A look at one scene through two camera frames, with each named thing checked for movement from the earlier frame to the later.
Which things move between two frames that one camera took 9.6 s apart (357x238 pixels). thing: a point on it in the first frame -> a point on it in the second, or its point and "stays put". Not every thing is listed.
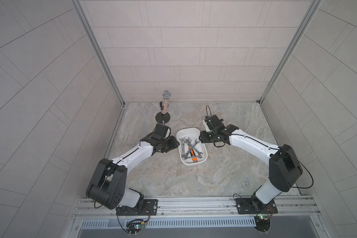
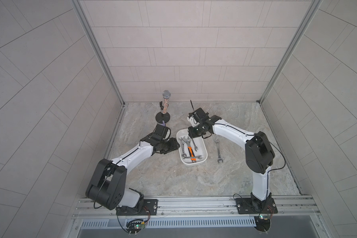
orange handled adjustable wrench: x=193 y=154 stays put
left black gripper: x=173 y=144 stays put
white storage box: x=195 y=132 -> x=181 y=133
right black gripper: x=203 y=137 -> x=193 y=133
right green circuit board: x=262 y=223 stays put
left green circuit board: x=133 y=226 stays put
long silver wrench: x=185 y=156 -> x=219 y=158
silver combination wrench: x=184 y=155 stays put
